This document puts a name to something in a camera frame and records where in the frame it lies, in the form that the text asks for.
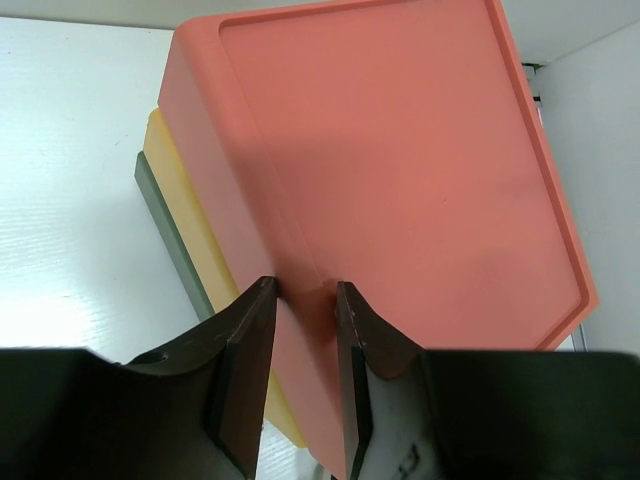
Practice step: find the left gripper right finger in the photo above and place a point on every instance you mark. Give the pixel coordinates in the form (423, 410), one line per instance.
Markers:
(416, 413)

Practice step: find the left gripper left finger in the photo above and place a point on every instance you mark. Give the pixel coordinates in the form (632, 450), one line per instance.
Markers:
(191, 408)

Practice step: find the three-drawer organizer box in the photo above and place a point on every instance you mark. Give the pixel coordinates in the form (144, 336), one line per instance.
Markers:
(392, 144)

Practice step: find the aluminium side rail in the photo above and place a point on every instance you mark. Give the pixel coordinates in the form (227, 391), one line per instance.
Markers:
(530, 70)

